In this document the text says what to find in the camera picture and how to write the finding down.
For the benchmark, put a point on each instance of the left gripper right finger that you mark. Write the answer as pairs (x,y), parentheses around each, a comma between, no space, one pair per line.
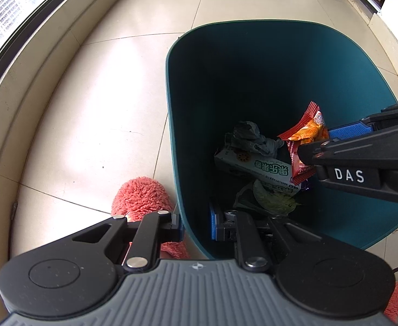
(261,241)

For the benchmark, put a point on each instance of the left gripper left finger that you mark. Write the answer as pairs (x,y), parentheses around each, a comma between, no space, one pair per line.
(140,242)

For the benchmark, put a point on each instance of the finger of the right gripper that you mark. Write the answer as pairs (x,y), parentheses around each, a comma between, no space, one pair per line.
(388,117)
(375,150)

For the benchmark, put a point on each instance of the white bowl lid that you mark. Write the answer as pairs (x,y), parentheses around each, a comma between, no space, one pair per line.
(276,203)

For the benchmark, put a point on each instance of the white green snack box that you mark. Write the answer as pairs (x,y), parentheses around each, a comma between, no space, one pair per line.
(269,170)

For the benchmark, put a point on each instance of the grey plastic bag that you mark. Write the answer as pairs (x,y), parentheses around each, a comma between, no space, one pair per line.
(246,137)

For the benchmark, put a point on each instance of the dark teal trash bin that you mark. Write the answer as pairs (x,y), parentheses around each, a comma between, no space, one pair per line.
(264,71)

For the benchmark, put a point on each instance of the red fluffy slipper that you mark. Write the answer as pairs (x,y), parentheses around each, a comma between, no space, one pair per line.
(391,311)
(140,196)

